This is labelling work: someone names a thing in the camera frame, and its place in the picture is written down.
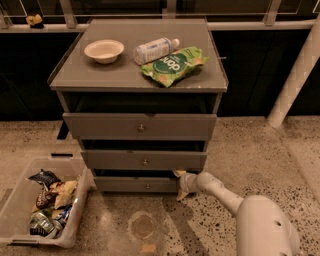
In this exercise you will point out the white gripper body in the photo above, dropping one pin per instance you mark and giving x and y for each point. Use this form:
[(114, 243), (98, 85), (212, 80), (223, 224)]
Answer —
[(186, 183)]

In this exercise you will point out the grey bottom drawer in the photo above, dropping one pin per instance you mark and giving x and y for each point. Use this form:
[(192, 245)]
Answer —
[(137, 184)]

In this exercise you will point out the grey drawer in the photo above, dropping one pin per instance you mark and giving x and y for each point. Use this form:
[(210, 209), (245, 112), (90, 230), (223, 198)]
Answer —
[(137, 184), (143, 160), (122, 126)]

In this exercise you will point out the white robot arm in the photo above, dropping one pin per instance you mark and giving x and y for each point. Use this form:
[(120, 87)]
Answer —
[(262, 228)]

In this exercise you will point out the grey middle drawer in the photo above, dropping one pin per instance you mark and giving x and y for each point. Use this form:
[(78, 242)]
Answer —
[(143, 160)]

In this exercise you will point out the grey drawer cabinet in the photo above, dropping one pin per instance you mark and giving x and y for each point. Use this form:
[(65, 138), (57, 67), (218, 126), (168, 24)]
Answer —
[(85, 86)]

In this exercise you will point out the grey top drawer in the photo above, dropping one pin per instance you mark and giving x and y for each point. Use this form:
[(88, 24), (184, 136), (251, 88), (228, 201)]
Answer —
[(122, 126)]

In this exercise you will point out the green snack bag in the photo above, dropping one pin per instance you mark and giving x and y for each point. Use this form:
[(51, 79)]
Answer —
[(175, 66)]

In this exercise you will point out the blue soda can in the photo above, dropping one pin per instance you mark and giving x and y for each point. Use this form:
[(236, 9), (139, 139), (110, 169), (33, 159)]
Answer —
[(61, 219)]

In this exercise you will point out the clear plastic water bottle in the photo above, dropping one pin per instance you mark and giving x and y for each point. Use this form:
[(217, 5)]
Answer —
[(154, 50)]

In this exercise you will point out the brown snack bag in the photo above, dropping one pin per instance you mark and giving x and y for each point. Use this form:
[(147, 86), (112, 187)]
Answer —
[(45, 199)]

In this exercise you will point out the dark blue snack bag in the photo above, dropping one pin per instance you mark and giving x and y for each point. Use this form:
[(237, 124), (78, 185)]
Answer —
[(45, 178)]

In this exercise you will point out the clear plastic bin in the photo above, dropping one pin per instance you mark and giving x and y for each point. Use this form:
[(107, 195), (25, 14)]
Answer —
[(17, 210)]

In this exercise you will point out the white paper bowl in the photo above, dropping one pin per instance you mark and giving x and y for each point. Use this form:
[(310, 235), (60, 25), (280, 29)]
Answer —
[(104, 51)]

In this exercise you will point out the green soda can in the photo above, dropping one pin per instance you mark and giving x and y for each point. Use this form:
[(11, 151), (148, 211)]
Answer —
[(40, 224)]

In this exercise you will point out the white diagonal pillar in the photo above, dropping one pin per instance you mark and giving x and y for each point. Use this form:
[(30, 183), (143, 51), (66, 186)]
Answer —
[(304, 64)]

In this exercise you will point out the metal railing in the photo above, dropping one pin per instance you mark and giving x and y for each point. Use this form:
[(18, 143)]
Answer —
[(220, 15)]

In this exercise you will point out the yellow black toy figure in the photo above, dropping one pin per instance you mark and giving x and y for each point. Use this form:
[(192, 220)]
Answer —
[(35, 21)]

